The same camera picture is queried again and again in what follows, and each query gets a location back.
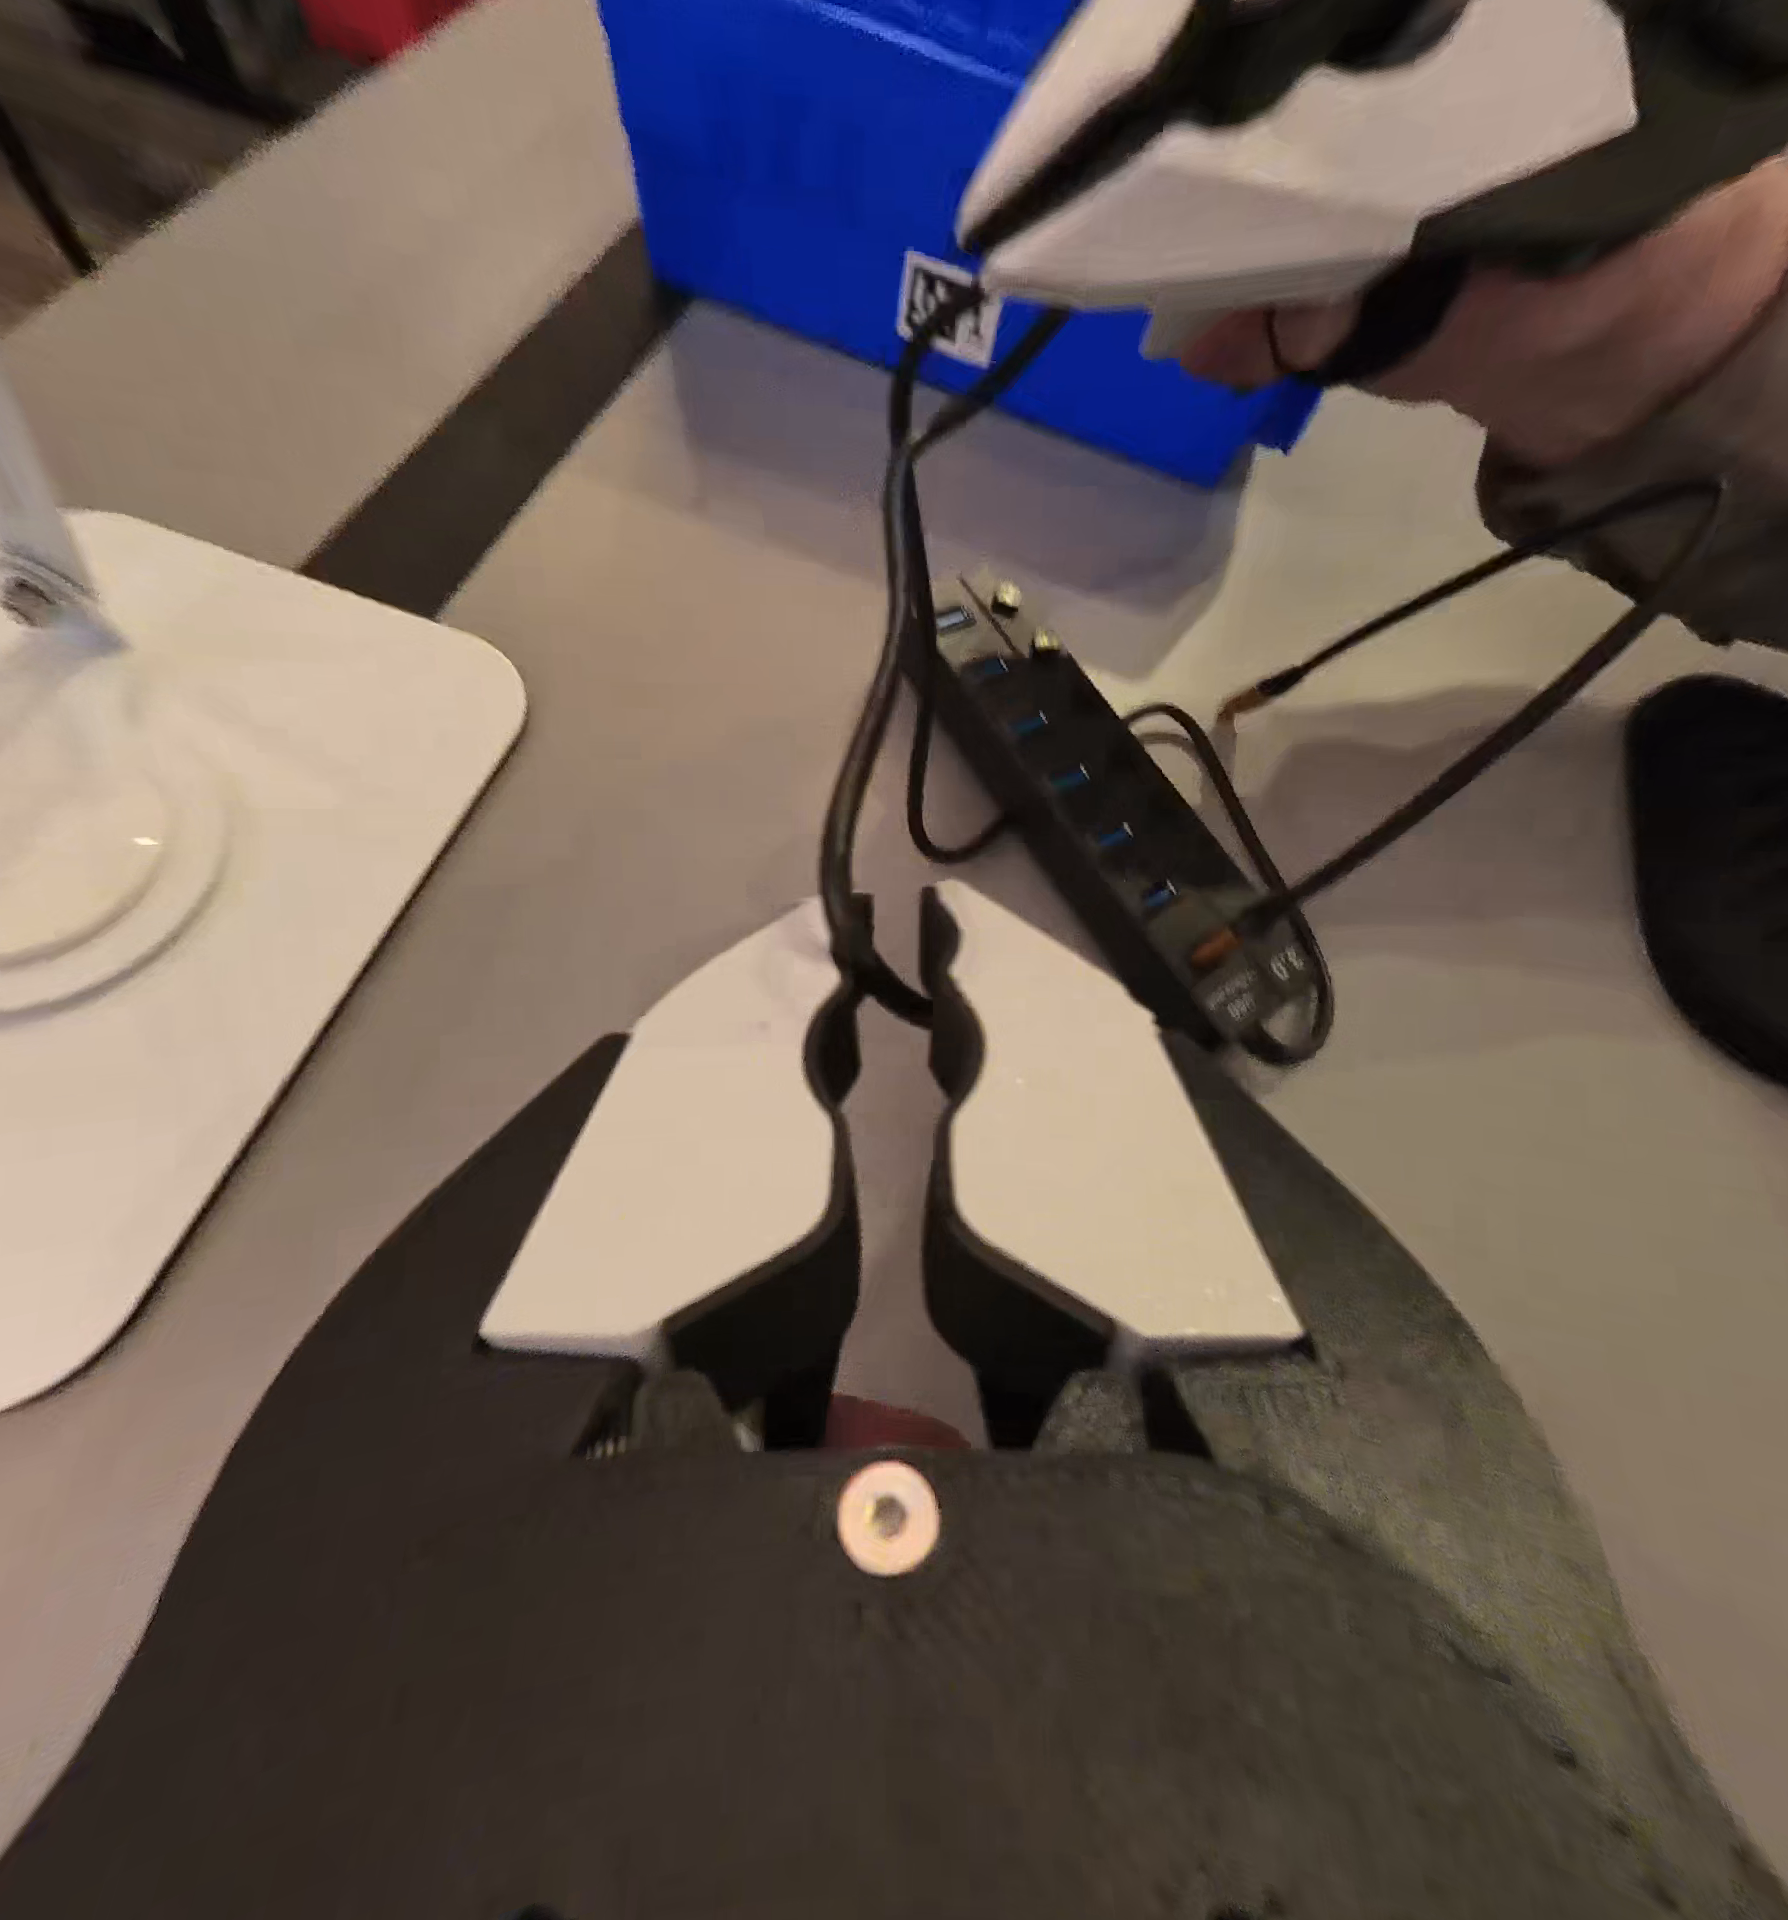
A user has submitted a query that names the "black mesh pad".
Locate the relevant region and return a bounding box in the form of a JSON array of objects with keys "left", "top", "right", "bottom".
[{"left": 1626, "top": 676, "right": 1788, "bottom": 1114}]

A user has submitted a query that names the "person's right hand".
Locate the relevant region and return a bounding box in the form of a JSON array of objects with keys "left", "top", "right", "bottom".
[{"left": 1178, "top": 150, "right": 1788, "bottom": 467}]

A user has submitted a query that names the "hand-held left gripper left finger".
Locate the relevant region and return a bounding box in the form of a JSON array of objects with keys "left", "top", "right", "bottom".
[{"left": 478, "top": 895, "right": 874, "bottom": 1447}]

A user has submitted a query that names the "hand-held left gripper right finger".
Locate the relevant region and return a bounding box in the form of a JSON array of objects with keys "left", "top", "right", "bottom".
[{"left": 917, "top": 882, "right": 1309, "bottom": 1447}]

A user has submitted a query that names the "black hub cable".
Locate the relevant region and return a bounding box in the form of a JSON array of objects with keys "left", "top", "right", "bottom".
[{"left": 820, "top": 301, "right": 1340, "bottom": 1068}]

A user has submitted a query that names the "black cable copper plug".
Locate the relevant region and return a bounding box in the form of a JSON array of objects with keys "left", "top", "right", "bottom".
[{"left": 1187, "top": 477, "right": 1729, "bottom": 967}]

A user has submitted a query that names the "blue plastic bin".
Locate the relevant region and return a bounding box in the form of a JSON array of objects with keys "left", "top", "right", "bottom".
[{"left": 598, "top": 0, "right": 1322, "bottom": 487}]

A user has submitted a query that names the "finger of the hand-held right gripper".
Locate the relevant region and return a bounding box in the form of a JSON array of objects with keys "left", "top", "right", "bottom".
[
  {"left": 959, "top": 0, "right": 1212, "bottom": 249},
  {"left": 985, "top": 0, "right": 1643, "bottom": 311}
]

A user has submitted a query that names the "black multi-port usb hub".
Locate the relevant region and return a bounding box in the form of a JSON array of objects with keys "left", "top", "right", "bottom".
[{"left": 917, "top": 570, "right": 1331, "bottom": 1053}]

